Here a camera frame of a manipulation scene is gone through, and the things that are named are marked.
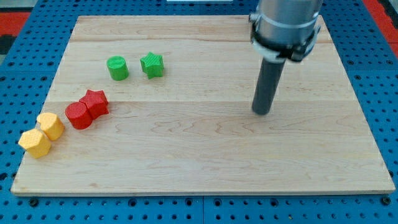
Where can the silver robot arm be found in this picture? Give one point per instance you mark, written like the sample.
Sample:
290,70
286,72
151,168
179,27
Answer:
285,29

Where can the yellow hexagon block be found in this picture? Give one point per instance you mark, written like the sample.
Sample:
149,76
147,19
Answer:
35,143

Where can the wooden board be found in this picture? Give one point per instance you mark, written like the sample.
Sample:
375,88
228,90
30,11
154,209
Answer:
192,131

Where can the green star block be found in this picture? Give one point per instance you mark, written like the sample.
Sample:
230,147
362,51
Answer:
152,65

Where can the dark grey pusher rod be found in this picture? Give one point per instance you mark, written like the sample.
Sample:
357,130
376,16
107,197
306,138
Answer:
266,87

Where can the green cylinder block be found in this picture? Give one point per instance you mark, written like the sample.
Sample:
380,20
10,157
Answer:
117,68

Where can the red star block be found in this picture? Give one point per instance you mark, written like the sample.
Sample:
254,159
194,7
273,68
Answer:
96,103

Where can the red cylinder block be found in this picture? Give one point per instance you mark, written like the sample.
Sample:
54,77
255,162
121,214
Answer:
78,115

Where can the yellow heart block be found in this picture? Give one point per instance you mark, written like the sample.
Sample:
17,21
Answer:
51,125

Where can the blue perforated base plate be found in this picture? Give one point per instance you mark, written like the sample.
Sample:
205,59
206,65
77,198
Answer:
34,35

